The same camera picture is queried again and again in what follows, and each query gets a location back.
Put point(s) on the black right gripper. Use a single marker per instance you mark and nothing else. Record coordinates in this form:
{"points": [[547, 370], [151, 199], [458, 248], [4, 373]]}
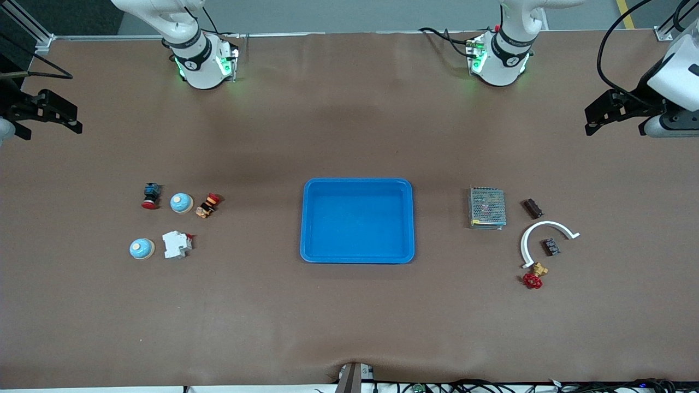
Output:
{"points": [[12, 97]]}

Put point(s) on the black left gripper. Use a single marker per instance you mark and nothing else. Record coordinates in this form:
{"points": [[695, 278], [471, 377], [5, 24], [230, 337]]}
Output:
{"points": [[640, 96]]}

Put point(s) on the light blue desk bell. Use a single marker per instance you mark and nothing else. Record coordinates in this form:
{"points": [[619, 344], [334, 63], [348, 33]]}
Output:
{"points": [[142, 249], [181, 203]]}

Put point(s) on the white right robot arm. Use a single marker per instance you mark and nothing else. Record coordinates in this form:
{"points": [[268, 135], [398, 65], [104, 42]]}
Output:
{"points": [[199, 65]]}

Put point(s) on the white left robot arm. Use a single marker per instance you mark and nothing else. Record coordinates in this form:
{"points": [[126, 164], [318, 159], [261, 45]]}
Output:
{"points": [[505, 60]]}

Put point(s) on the white curved plastic clamp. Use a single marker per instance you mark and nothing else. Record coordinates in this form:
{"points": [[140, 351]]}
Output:
{"points": [[549, 224]]}

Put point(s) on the red mushroom button blue base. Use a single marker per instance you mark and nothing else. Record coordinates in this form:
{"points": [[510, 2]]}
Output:
{"points": [[151, 195]]}

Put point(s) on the metal mesh power supply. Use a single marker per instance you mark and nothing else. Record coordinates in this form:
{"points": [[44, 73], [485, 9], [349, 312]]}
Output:
{"points": [[487, 207]]}

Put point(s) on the white circuit breaker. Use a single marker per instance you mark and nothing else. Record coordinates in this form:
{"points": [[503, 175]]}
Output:
{"points": [[176, 244]]}

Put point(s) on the brass valve red handwheel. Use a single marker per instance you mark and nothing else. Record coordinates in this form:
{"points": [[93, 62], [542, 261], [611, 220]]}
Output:
{"points": [[532, 281]]}

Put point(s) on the red orange push button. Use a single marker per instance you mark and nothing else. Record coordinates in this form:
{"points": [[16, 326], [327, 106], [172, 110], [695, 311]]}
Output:
{"points": [[208, 206]]}

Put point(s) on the blue plastic tray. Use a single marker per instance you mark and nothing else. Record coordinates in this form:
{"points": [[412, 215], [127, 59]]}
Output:
{"points": [[357, 224]]}

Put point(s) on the aluminium frame profile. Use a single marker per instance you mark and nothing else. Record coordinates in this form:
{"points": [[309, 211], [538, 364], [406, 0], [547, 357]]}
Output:
{"points": [[665, 34], [43, 42]]}

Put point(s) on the grey metal camera post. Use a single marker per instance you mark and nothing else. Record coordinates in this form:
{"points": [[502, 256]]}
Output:
{"points": [[352, 379]]}

